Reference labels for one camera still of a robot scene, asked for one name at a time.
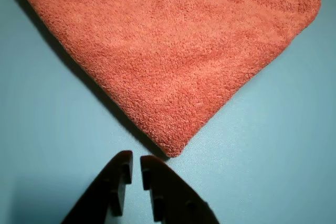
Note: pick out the orange terry towel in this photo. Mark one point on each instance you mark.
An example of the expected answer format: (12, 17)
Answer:
(170, 64)

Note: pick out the grey table mat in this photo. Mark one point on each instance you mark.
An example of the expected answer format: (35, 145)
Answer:
(262, 155)

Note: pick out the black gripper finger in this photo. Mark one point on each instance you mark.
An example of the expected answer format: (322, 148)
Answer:
(105, 195)
(178, 203)

